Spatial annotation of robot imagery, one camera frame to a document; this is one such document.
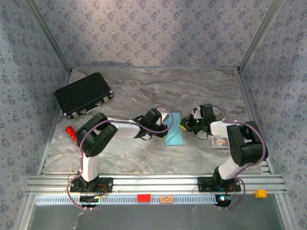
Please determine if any small picture card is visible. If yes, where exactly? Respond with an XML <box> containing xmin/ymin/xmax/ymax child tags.
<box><xmin>211</xmin><ymin>136</ymin><xmax>229</xmax><ymax>149</ymax></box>

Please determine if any black hard case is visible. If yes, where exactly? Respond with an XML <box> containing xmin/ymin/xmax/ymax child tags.
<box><xmin>54</xmin><ymin>72</ymin><xmax>115</xmax><ymax>120</ymax></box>

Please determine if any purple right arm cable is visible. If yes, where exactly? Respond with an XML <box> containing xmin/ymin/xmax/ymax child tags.
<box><xmin>212</xmin><ymin>105</ymin><xmax>269</xmax><ymax>210</ymax></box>

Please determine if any aluminium mounting rail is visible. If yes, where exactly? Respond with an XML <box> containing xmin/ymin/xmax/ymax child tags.
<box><xmin>26</xmin><ymin>174</ymin><xmax>287</xmax><ymax>195</ymax></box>

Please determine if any light blue paper sheet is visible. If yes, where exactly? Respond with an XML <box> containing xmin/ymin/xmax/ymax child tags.
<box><xmin>164</xmin><ymin>112</ymin><xmax>184</xmax><ymax>146</ymax></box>

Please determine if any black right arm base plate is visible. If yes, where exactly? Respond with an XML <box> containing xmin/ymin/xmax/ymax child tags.
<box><xmin>197</xmin><ymin>176</ymin><xmax>242</xmax><ymax>193</ymax></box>

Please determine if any aluminium frame post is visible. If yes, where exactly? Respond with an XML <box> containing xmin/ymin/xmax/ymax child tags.
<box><xmin>25</xmin><ymin>0</ymin><xmax>72</xmax><ymax>72</ymax></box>
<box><xmin>237</xmin><ymin>0</ymin><xmax>288</xmax><ymax>72</ymax></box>

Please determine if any aluminium side rail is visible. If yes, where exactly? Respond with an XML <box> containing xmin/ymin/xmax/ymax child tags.
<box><xmin>236</xmin><ymin>68</ymin><xmax>274</xmax><ymax>175</ymax></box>
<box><xmin>38</xmin><ymin>69</ymin><xmax>72</xmax><ymax>175</ymax></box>

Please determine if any slotted grey cable duct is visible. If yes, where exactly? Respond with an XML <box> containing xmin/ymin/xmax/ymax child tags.
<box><xmin>35</xmin><ymin>194</ymin><xmax>237</xmax><ymax>206</ymax></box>

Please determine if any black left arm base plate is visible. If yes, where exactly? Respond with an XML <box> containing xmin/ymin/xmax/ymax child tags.
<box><xmin>69</xmin><ymin>177</ymin><xmax>114</xmax><ymax>194</ymax></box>

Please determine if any red glitter cylinder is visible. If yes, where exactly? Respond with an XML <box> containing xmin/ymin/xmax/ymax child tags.
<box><xmin>65</xmin><ymin>125</ymin><xmax>78</xmax><ymax>144</ymax></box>

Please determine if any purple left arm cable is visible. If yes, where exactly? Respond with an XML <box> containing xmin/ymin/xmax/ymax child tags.
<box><xmin>66</xmin><ymin>106</ymin><xmax>175</xmax><ymax>211</ymax></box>

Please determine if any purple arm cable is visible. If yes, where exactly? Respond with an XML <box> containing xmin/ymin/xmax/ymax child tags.
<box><xmin>212</xmin><ymin>105</ymin><xmax>269</xmax><ymax>210</ymax></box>
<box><xmin>66</xmin><ymin>106</ymin><xmax>175</xmax><ymax>211</ymax></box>

